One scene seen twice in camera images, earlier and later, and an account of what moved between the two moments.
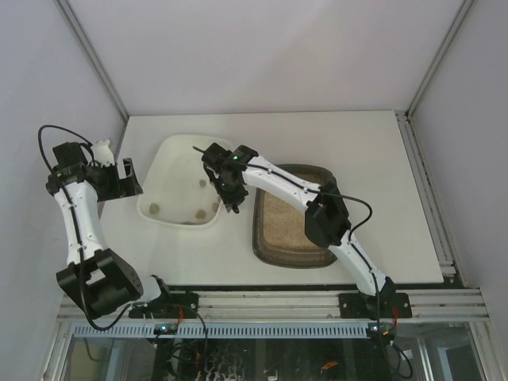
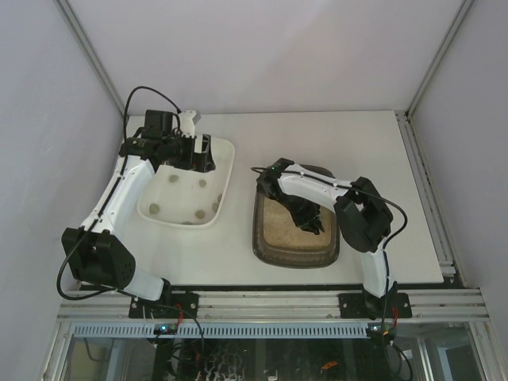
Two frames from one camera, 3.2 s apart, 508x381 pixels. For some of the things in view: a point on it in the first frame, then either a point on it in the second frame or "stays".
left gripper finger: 129,169 -> 203,144
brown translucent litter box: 279,238 stays
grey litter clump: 154,208 stays
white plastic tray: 176,190 stays
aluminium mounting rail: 312,306 stays
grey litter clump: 201,214 stays
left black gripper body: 117,181 -> 190,152
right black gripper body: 232,196 -> 303,214
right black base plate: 355,305 stays
